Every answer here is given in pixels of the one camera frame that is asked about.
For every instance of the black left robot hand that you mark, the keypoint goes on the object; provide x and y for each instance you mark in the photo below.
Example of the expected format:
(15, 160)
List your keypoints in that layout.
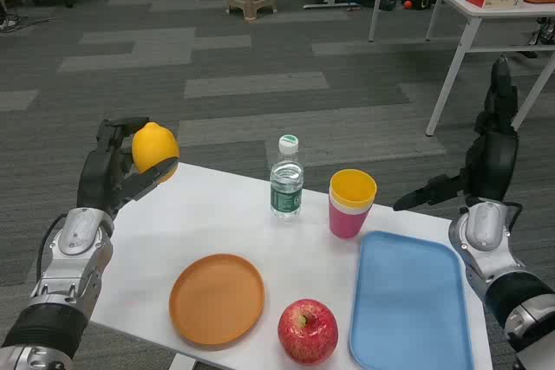
(97, 175)

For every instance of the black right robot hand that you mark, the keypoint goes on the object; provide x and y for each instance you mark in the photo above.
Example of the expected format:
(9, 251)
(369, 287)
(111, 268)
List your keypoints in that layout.
(494, 162)

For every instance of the yellow lemon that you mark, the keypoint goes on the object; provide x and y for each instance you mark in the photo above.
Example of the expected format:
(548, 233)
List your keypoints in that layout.
(154, 155)

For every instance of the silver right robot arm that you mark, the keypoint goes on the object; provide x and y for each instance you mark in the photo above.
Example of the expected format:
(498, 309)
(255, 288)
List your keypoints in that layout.
(498, 266)

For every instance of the orange round plate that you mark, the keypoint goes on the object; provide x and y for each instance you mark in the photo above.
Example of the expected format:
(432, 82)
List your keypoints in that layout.
(217, 300)

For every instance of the yellow plastic cup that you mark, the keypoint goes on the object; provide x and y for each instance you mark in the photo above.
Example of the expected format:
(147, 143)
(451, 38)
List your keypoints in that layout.
(352, 190)

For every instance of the white office table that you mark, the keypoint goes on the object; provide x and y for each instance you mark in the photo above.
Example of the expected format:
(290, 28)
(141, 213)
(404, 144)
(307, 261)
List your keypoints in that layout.
(459, 10)

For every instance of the pink plastic cup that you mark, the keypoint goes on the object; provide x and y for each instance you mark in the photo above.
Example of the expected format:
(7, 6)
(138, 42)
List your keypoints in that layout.
(347, 222)

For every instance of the blue rectangular tray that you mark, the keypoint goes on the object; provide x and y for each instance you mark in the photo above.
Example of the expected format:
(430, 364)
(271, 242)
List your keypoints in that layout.
(409, 305)

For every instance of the clear plastic water bottle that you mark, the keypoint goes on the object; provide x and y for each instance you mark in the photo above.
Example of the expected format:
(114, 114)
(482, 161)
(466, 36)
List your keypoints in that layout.
(286, 183)

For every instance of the red apple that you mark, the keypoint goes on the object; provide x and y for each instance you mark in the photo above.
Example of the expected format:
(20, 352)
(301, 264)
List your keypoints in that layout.
(308, 331)

